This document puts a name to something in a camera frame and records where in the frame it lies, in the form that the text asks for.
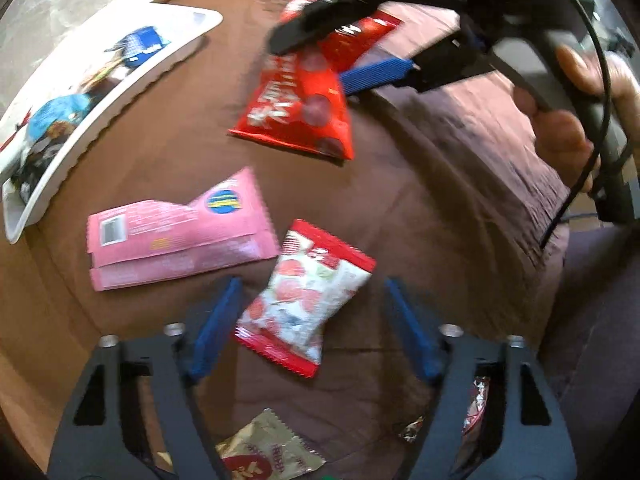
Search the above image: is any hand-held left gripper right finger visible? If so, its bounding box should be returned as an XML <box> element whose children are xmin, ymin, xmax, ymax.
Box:
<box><xmin>384</xmin><ymin>276</ymin><xmax>581</xmax><ymax>480</ymax></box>

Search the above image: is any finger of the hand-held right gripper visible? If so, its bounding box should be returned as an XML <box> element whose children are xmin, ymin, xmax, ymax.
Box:
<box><xmin>267</xmin><ymin>0</ymin><xmax>396</xmax><ymax>56</ymax></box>
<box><xmin>339</xmin><ymin>42</ymin><xmax>469</xmax><ymax>97</ymax></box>

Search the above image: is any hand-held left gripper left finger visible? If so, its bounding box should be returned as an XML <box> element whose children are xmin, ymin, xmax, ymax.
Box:
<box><xmin>46</xmin><ymin>276</ymin><xmax>244</xmax><ymax>480</ymax></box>

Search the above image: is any red white snack packet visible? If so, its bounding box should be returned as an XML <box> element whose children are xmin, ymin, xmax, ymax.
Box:
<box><xmin>234</xmin><ymin>219</ymin><xmax>377</xmax><ymax>378</ymax></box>

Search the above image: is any red snack bag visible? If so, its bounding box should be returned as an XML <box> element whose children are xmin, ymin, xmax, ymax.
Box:
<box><xmin>227</xmin><ymin>0</ymin><xmax>403</xmax><ymax>161</ymax></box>

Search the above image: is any white foam tray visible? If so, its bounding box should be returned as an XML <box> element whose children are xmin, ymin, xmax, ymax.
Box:
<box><xmin>0</xmin><ymin>2</ymin><xmax>224</xmax><ymax>245</ymax></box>

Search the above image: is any dark blue snack packet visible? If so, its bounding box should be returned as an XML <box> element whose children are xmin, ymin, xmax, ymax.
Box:
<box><xmin>104</xmin><ymin>26</ymin><xmax>165</xmax><ymax>68</ymax></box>

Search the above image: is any black snack packet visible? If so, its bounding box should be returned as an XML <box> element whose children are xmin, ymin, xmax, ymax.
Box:
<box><xmin>10</xmin><ymin>137</ymin><xmax>66</xmax><ymax>201</ymax></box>

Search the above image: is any light blue snack packet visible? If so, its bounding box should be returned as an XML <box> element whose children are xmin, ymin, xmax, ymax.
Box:
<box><xmin>25</xmin><ymin>94</ymin><xmax>96</xmax><ymax>141</ymax></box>

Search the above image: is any person's right hand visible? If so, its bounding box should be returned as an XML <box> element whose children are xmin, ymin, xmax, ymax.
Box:
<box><xmin>514</xmin><ymin>44</ymin><xmax>640</xmax><ymax>196</ymax></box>

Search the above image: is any red silver candy wrapper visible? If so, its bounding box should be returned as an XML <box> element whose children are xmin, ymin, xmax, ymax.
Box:
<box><xmin>460</xmin><ymin>377</ymin><xmax>491</xmax><ymax>433</ymax></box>

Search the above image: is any pink snack packet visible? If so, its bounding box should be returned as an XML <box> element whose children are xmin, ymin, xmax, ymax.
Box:
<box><xmin>86</xmin><ymin>167</ymin><xmax>281</xmax><ymax>292</ymax></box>

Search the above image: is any dark foil candy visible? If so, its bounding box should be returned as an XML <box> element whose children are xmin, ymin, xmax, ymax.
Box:
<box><xmin>400</xmin><ymin>416</ymin><xmax>426</xmax><ymax>443</ymax></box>

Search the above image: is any brown cloth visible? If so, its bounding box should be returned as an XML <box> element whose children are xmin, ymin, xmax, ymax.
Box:
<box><xmin>0</xmin><ymin>0</ymin><xmax>573</xmax><ymax>480</ymax></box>

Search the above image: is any gold foil packet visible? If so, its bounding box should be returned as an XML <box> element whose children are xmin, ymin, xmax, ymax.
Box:
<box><xmin>215</xmin><ymin>408</ymin><xmax>326</xmax><ymax>480</ymax></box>

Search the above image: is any black cable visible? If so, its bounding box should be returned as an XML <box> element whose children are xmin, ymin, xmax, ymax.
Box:
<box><xmin>539</xmin><ymin>0</ymin><xmax>613</xmax><ymax>250</ymax></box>

